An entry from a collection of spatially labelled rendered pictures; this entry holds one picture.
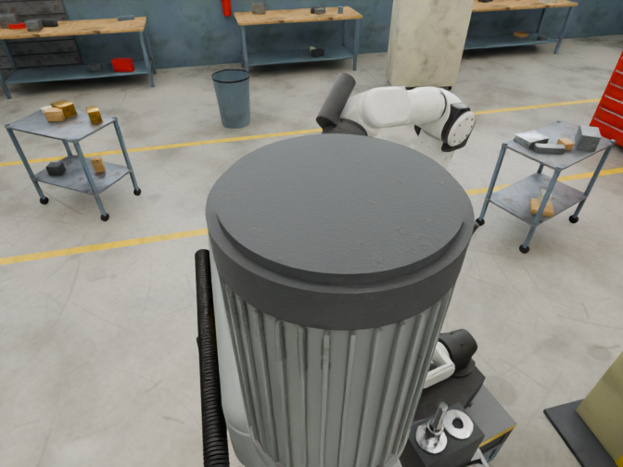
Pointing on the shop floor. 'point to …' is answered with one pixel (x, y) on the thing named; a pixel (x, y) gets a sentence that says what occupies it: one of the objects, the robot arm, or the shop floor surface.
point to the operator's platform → (490, 422)
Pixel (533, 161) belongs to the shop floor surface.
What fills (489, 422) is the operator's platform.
